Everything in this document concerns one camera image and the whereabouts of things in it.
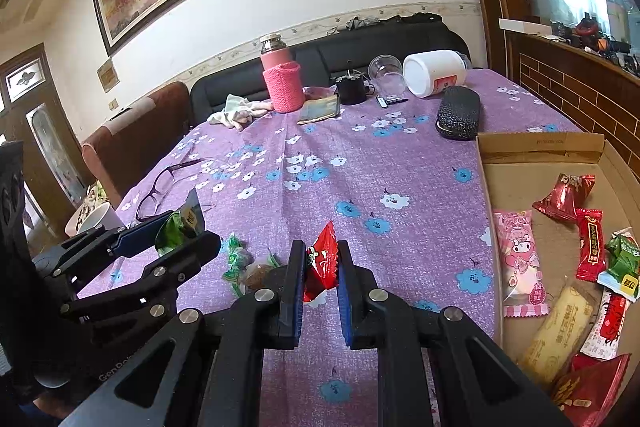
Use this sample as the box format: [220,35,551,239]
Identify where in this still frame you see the pink cartoon snack packet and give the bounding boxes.
[492,209,547,319]

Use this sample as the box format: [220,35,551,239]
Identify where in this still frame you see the white crumpled cloth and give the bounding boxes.
[207,94,275,130]

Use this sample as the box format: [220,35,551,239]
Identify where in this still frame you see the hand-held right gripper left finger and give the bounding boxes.
[60,239,307,427]

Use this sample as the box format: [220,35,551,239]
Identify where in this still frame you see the clear plastic cup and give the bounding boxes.
[368,54,406,96]

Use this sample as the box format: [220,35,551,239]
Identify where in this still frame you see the large red snack bag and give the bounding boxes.
[550,353,632,427]

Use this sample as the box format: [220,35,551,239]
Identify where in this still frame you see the green foil snack packet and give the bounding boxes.
[154,189,206,258]

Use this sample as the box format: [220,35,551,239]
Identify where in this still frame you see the brown chair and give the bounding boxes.
[81,81,192,208]

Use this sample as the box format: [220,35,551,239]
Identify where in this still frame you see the brick pattern counter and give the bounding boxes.
[505,32,640,190]

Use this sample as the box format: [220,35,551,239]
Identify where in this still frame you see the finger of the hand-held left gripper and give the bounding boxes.
[32,212,174,279]
[60,231,222,324]

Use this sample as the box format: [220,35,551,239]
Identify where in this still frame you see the green white snack packet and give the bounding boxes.
[597,229,640,303]

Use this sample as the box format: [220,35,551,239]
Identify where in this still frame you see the green wrapped candy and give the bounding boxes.
[222,265,247,296]
[223,234,252,269]

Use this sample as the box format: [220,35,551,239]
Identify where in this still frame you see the counter clutter pile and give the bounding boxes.
[550,14,640,74]

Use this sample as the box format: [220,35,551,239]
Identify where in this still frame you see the small red snack packet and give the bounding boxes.
[302,220,344,304]

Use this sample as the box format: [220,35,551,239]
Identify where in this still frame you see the pink sleeved thermos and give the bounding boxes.
[258,34,306,114]

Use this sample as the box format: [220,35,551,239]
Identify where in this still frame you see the small black cup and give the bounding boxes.
[333,74,369,106]

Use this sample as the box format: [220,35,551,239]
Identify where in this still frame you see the white red snack packet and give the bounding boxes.
[579,289,629,361]

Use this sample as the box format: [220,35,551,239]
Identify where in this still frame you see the yellow cake packet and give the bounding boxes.
[517,285,594,389]

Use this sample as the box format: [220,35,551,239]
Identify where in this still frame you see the dark-framed eyeglasses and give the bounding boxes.
[134,158,221,223]

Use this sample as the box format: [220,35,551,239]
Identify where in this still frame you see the white plastic jar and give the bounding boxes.
[402,50,469,99]

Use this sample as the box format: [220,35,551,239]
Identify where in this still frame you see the black sofa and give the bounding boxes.
[189,14,472,128]

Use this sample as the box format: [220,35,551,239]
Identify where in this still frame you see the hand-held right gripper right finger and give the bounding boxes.
[336,239,574,427]

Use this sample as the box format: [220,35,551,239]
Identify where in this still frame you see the cardboard box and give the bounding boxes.
[475,132,640,427]

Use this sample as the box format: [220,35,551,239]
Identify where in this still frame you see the red bar snack packet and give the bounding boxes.
[574,207,609,283]

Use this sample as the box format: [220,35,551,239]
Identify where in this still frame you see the dark red snack packet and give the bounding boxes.
[532,173,596,222]

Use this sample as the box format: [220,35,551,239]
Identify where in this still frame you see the black eyeglasses case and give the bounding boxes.
[435,85,482,142]

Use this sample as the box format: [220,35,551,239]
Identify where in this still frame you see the white flat box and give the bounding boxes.
[498,18,552,36]

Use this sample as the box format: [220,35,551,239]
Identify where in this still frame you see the wooden door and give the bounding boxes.
[0,44,97,258]

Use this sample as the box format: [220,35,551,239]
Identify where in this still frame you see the purple floral tablecloth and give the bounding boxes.
[75,69,587,427]

